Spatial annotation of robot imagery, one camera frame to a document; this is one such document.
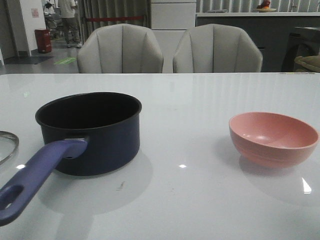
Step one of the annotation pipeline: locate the pink plastic bowl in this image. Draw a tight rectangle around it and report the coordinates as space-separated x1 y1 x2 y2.
229 112 320 168

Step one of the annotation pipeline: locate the glass lid blue knob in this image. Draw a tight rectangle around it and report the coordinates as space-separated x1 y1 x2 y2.
0 130 20 165

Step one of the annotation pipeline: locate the left grey upholstered chair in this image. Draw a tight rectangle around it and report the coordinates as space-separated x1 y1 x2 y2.
77 23 164 74

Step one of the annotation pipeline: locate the grey upholstered chair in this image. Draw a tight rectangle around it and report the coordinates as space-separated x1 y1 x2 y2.
77 23 164 74
172 24 263 73

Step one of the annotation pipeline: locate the right grey upholstered chair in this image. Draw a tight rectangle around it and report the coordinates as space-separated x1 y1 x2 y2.
172 24 263 73

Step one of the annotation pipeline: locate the white cabinet block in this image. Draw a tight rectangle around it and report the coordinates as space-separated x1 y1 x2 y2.
150 0 197 30

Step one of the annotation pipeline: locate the red barrier tape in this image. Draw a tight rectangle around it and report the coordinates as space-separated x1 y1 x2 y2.
85 15 145 22

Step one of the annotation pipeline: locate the red trash bin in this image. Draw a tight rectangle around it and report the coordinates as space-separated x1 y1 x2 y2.
34 29 52 54

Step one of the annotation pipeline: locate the dark grey counter cabinet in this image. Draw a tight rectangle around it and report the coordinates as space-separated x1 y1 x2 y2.
195 12 320 72

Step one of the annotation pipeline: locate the standing person in background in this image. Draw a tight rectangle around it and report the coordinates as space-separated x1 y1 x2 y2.
58 0 82 48

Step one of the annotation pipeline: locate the fruit plate on counter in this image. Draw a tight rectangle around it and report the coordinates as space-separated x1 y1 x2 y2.
253 0 277 13

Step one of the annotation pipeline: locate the dark blue saucepan purple handle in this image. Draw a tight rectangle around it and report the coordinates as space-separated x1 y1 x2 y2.
0 92 142 226

